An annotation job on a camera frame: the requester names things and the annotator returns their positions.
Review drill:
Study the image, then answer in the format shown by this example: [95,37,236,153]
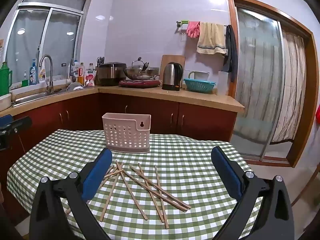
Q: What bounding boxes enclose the white dishes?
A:
[67,82,84,92]

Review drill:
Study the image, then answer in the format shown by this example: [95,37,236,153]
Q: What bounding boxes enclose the pink rubber gloves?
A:
[186,21,201,39]

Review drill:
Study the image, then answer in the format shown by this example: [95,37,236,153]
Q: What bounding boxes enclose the steel kitchen sink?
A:
[12,87,84,106]

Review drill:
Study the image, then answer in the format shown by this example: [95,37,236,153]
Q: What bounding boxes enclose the striped beige curtain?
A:
[271,29,307,145]

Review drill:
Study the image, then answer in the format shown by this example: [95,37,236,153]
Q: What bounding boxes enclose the white plastic jug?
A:
[188,71,209,80]

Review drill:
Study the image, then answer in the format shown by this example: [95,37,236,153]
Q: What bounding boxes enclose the green checked tablecloth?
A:
[7,129,263,240]

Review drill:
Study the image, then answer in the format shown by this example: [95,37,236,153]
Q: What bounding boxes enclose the translucent white container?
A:
[217,70,229,96]

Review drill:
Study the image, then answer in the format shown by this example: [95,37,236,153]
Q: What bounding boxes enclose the white spray bottle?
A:
[38,63,47,83]

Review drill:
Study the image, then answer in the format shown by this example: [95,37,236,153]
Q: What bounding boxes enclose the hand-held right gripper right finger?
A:
[211,147,295,240]

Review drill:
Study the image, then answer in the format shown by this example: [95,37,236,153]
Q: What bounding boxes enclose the steel electric kettle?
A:
[162,62,184,91]

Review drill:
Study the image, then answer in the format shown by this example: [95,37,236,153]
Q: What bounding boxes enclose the green thermos jug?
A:
[0,62,13,97]

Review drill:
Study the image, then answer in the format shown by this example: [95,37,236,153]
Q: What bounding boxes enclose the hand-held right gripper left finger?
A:
[29,148,113,240]

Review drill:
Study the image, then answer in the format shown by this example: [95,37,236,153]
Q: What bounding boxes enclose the wooden door frame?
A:
[227,0,315,168]

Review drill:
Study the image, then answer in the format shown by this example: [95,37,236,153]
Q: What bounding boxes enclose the pile of wooden chopsticks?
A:
[65,160,192,229]

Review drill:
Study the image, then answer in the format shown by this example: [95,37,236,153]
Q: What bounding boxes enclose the metal towel rail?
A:
[176,20,231,28]

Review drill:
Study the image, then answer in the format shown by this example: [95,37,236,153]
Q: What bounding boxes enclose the wooden cutting board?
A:
[160,55,186,85]

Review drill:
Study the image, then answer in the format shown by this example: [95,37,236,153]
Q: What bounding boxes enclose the red induction cooker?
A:
[118,79,162,88]

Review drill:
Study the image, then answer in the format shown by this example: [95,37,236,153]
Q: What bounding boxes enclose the blue dish soap bottle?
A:
[29,59,38,85]

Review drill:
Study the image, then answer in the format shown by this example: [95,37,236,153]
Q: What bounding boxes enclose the chrome kitchen faucet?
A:
[38,54,54,93]

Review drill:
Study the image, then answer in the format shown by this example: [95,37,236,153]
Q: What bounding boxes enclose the beige kitchen counter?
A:
[0,84,245,117]

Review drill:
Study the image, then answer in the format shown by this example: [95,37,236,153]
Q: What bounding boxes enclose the sliding glass window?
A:
[4,2,83,86]

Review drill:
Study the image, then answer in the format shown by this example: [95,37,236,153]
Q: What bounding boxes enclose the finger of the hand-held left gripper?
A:
[0,115,32,134]

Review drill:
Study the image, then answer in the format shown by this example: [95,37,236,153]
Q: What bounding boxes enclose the red and white pouch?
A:
[84,70,97,87]

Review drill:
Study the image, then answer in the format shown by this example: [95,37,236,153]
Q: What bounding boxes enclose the dark rice cooker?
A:
[96,62,127,86]

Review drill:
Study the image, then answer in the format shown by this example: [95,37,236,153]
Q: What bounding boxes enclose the steel wok with lid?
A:
[124,57,160,80]

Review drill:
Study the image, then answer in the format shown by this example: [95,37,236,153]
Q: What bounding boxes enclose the pink perforated utensil holder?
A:
[102,113,152,154]

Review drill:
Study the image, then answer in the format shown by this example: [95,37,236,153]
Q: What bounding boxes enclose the teal plastic colander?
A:
[183,78,217,92]

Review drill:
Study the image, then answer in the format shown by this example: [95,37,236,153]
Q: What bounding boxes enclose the white tub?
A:
[0,93,13,112]

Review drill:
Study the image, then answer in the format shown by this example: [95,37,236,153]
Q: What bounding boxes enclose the sliding glass door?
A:
[234,7,283,161]

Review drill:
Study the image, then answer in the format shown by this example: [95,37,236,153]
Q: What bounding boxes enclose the beige towel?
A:
[196,22,227,55]

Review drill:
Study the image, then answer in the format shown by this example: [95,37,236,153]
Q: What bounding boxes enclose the dark hanging cloth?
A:
[223,25,238,82]

